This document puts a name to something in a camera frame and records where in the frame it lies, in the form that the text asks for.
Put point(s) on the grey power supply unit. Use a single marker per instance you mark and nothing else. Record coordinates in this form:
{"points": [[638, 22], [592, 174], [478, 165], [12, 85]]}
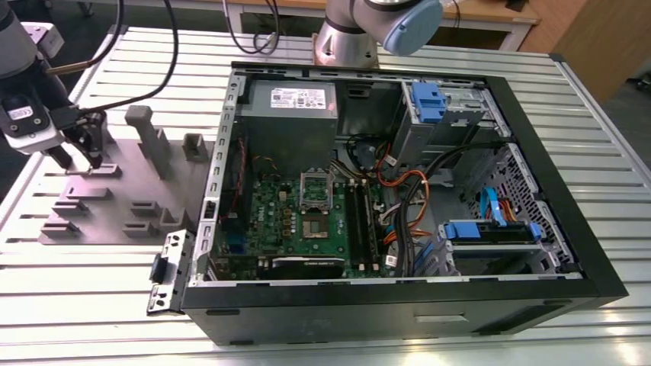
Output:
{"points": [[284, 133]]}

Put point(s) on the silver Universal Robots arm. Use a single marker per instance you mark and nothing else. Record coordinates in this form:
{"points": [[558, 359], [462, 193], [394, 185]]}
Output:
{"points": [[346, 42]]}

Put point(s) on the black graphics card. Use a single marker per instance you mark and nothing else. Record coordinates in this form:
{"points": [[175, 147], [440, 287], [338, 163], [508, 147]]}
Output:
{"points": [[304, 267]]}

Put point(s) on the blue plastic drive latch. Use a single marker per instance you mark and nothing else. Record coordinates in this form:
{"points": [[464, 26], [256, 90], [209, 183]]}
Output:
{"points": [[430, 103]]}

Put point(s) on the wooden cabinet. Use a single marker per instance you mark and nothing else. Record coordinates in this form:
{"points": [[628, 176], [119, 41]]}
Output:
{"points": [[600, 38]]}

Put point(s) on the grey plastic parts rack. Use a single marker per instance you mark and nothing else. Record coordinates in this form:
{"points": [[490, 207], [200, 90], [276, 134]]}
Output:
{"points": [[137, 213]]}

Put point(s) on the blue disk carrier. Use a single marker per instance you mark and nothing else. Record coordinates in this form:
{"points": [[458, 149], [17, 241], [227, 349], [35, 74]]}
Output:
{"points": [[464, 231]]}

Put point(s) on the grey metal drive cage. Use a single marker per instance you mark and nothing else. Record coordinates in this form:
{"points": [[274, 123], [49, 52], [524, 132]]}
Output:
{"points": [[432, 137]]}

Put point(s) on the metal disk bay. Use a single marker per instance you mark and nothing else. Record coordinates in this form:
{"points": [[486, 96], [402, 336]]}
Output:
{"points": [[498, 249]]}

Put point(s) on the grey metal card bracket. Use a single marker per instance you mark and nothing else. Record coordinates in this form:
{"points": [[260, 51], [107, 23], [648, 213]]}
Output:
{"points": [[175, 248]]}

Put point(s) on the wooden desk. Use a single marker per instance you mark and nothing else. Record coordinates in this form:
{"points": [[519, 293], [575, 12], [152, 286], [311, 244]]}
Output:
{"points": [[488, 11]]}

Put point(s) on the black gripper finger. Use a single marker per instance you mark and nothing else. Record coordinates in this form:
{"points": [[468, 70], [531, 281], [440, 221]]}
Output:
{"points": [[61, 158], [93, 137]]}

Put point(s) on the silver square CPU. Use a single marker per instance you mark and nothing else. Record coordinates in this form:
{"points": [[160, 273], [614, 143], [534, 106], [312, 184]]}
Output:
{"points": [[80, 172]]}

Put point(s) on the black RAM slot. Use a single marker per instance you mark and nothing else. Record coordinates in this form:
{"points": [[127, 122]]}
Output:
{"points": [[368, 228], [354, 221]]}

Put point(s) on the blue board connector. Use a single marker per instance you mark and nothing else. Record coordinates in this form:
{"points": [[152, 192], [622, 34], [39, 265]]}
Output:
{"points": [[236, 244]]}

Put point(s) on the black open PC case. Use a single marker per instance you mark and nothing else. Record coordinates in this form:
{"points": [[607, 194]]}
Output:
{"points": [[356, 312]]}

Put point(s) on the green motherboard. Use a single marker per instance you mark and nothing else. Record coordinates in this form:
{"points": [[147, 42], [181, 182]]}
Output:
{"points": [[326, 248]]}

